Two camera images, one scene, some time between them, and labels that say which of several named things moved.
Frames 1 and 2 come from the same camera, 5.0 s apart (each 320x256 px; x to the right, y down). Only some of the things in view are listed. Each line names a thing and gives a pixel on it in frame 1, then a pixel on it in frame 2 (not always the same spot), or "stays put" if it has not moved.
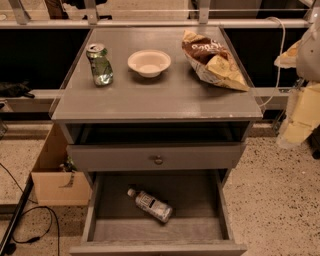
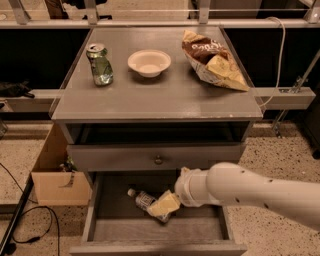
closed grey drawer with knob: [160, 156] stays put
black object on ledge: [15, 89] stays put
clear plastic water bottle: [152, 205] stays put
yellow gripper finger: [288, 59] -> [197, 187]
